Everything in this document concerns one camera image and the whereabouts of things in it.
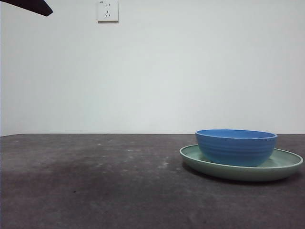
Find blue ribbed bowl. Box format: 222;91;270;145
195;129;279;167

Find green round plate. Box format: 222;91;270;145
179;144;304;182

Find grey table mat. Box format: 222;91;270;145
0;133;305;229

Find white wall socket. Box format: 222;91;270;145
97;0;119;24

